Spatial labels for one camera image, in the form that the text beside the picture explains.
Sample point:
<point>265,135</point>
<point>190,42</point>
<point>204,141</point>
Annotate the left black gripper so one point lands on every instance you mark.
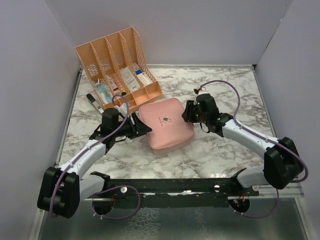
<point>137,129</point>

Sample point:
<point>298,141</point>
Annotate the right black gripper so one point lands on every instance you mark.
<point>187,115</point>

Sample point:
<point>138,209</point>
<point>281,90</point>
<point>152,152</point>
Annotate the pink medicine kit case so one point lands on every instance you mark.
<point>169,131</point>

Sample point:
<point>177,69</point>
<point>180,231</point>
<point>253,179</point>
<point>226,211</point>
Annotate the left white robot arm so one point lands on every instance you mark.
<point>62,188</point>

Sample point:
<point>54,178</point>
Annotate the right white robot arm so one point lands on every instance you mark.
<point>280,156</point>

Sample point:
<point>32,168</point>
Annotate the blue white medicine box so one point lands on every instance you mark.
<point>141,74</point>

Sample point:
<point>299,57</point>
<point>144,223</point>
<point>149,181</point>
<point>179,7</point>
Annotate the red white medicine box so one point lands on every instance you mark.
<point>113,83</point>

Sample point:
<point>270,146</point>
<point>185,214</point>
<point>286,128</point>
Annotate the small dark bottle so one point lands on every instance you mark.
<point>123,93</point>

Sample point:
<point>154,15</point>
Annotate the blue patterned pouch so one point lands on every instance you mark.
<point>103,92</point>

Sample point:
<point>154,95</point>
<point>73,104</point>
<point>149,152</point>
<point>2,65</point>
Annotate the black silver stapler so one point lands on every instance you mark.
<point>94,103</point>

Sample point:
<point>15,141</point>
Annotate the orange plastic file organizer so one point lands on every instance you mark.
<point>107,55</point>

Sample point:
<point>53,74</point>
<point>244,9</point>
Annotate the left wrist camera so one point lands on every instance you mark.
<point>122,109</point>

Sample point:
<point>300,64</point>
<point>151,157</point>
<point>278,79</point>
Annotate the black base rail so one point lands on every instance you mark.
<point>170,192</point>

